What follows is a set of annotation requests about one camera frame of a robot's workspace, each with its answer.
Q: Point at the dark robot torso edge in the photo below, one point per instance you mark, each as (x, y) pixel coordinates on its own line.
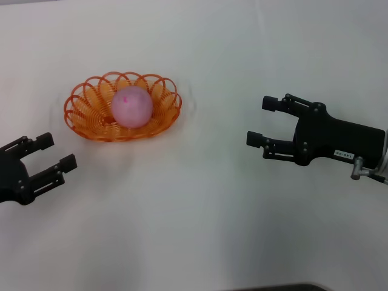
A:
(288, 288)

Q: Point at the orange plastic woven basket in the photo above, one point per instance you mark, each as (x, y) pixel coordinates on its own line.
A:
(88, 118)

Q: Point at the pink peach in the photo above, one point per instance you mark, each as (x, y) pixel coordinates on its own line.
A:
(131, 107)

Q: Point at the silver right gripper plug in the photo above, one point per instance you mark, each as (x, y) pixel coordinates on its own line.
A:
(356, 172)

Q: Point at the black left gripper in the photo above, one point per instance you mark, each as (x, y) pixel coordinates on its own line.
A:
(12, 182)

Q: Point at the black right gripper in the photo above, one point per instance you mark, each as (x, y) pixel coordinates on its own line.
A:
(333, 136)

